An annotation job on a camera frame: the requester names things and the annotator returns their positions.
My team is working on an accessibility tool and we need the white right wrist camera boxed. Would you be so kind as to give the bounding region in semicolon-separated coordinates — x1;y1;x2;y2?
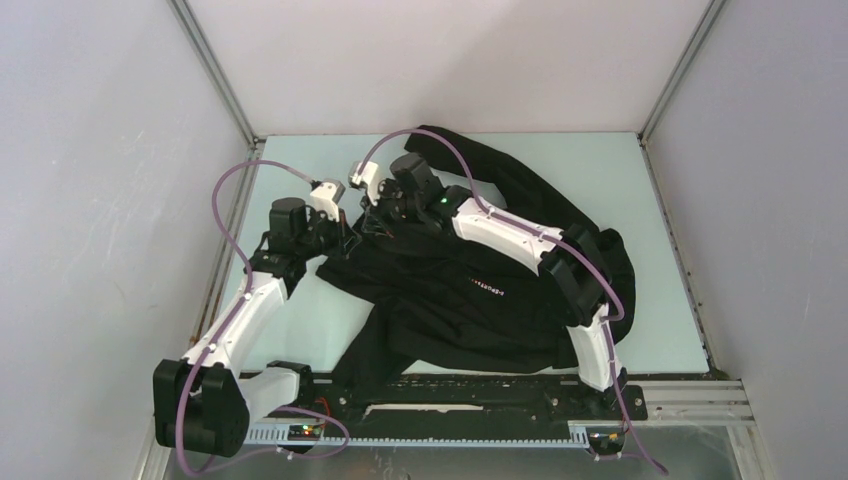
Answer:
348;160;386;206

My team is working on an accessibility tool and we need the aluminium frame rail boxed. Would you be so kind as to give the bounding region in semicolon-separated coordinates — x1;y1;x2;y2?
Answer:
135;377;776;480

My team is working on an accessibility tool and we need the black jacket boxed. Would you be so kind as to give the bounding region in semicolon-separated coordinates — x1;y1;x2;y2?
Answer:
317;125;637;393

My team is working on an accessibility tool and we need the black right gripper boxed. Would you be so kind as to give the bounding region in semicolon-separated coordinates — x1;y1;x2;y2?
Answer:
360;182;422;240

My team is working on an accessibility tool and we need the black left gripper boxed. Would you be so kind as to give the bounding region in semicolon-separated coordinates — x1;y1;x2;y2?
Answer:
296;206;362;261

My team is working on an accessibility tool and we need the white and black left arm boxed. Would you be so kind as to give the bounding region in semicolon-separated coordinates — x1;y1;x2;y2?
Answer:
152;197;358;457

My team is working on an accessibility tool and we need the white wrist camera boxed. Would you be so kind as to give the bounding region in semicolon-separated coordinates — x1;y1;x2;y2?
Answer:
309;179;345;222
348;160;386;206

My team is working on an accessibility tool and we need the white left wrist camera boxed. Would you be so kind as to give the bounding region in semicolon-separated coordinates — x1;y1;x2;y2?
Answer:
309;179;345;222

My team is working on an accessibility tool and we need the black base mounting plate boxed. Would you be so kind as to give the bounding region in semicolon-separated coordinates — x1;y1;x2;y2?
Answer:
252;374;649;442

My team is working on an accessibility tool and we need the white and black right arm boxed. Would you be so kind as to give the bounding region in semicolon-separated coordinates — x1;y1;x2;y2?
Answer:
349;154;625;418

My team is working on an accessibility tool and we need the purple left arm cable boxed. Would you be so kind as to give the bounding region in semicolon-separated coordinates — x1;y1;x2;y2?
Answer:
173;159;351;478

